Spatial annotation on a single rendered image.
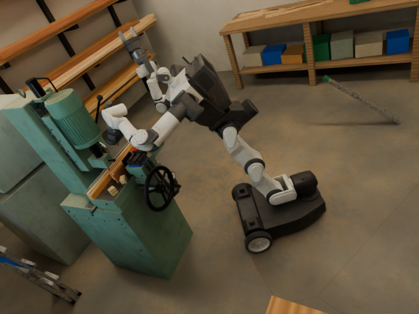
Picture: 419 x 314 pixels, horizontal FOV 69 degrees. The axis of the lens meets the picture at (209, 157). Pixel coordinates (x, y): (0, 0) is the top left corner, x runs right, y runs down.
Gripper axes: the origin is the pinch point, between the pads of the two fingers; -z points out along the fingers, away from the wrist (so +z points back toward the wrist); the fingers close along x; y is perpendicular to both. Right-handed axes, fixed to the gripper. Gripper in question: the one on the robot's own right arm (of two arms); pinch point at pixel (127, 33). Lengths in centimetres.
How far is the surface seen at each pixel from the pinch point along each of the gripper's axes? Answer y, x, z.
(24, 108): 34, 64, 11
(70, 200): 67, 61, 76
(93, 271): 111, 64, 149
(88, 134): 16, 51, 39
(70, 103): 10, 53, 20
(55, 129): 32, 58, 28
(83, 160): 35, 53, 53
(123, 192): 16, 53, 79
